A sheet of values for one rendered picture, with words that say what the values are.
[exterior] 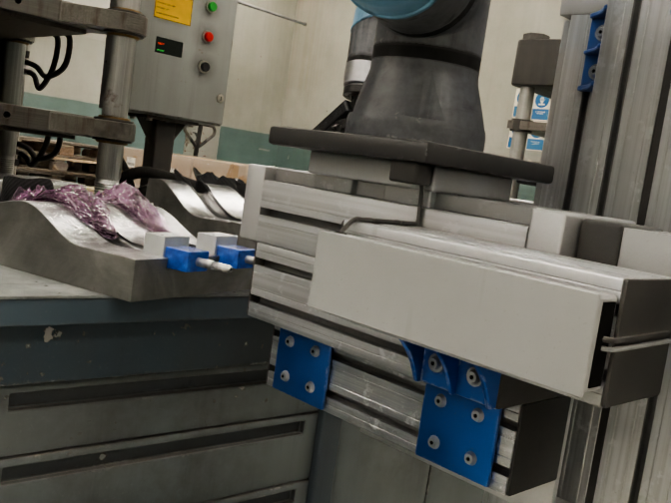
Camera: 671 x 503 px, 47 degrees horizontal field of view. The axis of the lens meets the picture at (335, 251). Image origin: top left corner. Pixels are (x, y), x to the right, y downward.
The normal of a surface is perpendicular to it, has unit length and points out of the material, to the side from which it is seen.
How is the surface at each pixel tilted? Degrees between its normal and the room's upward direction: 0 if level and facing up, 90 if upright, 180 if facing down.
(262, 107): 90
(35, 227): 90
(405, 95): 72
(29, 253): 90
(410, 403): 90
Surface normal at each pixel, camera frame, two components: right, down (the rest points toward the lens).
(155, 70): 0.67, 0.18
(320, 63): -0.66, -0.02
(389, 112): -0.38, -0.26
